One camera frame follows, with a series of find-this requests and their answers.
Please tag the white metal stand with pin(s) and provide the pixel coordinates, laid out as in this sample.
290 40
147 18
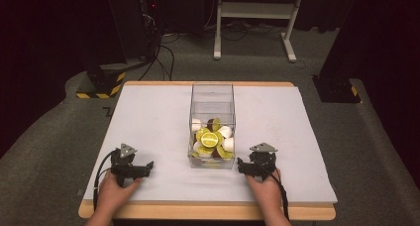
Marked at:
254 10

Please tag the black stand base yellow stripes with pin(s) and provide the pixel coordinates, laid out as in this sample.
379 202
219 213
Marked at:
105 87

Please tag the dark curtain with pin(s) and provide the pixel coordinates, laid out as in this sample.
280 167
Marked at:
39 37

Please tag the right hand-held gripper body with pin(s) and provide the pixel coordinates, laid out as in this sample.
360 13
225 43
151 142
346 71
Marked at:
262 161

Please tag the black equipment rack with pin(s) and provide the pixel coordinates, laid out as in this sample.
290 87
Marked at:
148 18

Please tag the person's right hand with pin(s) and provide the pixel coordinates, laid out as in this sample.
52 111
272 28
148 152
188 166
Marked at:
265 193

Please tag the white foam mat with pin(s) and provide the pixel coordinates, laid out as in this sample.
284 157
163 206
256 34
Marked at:
155 120

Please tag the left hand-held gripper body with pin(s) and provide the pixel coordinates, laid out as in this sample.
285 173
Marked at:
123 160

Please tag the clear plastic box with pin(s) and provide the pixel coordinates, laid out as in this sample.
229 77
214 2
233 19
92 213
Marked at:
212 97

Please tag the pile of green white capsules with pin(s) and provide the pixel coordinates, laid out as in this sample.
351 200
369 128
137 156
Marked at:
211 140

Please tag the person's left hand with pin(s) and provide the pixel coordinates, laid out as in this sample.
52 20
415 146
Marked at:
114 193

